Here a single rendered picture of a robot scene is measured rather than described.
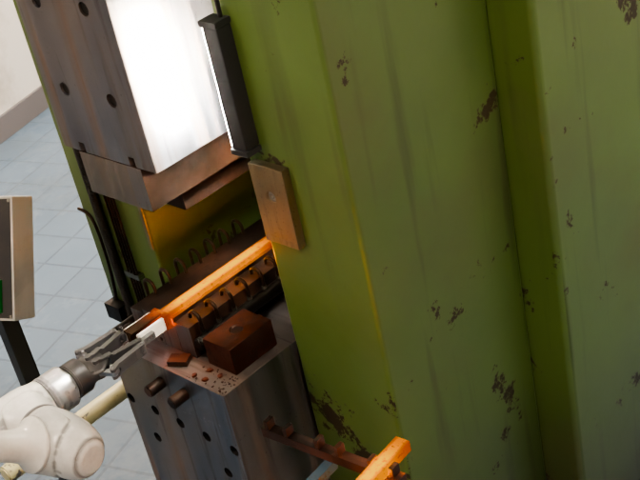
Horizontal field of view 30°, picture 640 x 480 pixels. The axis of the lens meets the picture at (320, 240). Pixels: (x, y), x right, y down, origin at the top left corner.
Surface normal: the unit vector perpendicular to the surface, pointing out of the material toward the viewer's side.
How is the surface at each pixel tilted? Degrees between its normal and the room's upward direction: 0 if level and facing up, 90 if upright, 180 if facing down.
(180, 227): 90
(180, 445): 90
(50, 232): 0
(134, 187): 90
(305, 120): 90
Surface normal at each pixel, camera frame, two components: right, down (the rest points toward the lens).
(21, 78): 0.89, 0.07
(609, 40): 0.72, 0.23
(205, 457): -0.67, 0.48
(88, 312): -0.19, -0.84
